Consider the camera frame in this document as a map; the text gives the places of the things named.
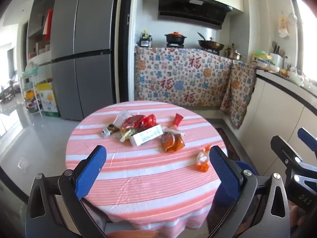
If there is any black clay pot orange lid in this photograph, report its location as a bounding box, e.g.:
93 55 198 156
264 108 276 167
165 32 187 44

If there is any yellow cardboard box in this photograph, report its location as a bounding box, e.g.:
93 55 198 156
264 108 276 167
36 79 61 118

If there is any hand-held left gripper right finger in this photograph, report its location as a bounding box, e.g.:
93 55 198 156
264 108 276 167
205 145 290 238

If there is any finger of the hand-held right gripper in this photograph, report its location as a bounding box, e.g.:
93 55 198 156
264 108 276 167
270 135 317 179
298 128 317 152

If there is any small printed cloth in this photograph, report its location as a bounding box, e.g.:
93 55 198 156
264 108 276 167
220 61 257 130

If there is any hexagon patterned floor rug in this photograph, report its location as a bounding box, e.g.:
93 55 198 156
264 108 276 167
215 128 241 161

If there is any grey shelf cabinet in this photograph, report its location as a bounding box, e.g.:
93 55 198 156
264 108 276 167
26 0 58 66

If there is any dark wok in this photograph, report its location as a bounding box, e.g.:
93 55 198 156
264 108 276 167
197 32 225 51

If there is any black condiment rack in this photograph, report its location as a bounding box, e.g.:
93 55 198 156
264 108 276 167
138 30 153 47

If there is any white plastic wrapper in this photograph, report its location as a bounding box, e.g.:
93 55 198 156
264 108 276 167
162 125 186 137

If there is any pink striped tablecloth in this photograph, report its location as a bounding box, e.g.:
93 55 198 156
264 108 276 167
65 101 232 231

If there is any window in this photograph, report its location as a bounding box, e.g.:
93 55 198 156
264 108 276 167
295 0 317 80

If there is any yellow white hanging ornament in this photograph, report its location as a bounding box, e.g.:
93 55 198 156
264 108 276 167
277 11 298 39

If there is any large printed cloth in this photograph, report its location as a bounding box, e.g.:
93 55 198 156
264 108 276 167
134 47 234 111

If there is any white storage rack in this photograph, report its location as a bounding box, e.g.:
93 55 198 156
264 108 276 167
20 63 44 117

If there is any red foil packet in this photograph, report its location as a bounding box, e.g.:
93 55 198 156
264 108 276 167
123 115 146 129

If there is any black range hood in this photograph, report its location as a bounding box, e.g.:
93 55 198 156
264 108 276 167
158 0 233 31

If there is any white kitchen counter cabinet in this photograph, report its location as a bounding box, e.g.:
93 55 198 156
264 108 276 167
244 68 317 159

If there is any red tube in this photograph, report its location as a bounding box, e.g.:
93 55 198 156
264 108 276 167
172 113 184 127

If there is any black gas stove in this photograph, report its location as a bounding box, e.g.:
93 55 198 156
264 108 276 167
165 43 220 55

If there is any white utensil holder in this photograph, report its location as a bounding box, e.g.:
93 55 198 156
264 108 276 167
270 42 285 68

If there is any yellow green packet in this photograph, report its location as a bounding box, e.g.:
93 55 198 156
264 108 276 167
251 50 273 68

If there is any steel pot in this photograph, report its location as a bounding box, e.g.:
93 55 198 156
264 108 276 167
225 48 242 60

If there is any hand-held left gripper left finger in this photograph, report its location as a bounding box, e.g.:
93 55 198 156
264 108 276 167
25 145 109 238

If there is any red white hanging bag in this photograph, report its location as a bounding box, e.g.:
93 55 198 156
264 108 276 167
43 9 53 41

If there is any yellow gold wrapper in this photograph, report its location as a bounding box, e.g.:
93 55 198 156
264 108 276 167
119 128 137 143

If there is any red wrapper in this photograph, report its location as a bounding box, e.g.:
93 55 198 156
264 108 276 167
142 114 157 127

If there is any grey refrigerator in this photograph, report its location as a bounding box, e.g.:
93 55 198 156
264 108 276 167
51 0 122 121

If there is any orange sauce packet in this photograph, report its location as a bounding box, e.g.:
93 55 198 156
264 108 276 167
160 132 186 153

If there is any orange white candy wrapper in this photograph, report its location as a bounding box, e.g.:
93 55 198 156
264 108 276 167
196 146 211 173

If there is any white cardboard box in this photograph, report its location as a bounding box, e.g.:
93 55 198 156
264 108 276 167
130 125 164 147

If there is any person's right hand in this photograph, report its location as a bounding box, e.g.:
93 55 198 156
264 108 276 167
289 202 317 229

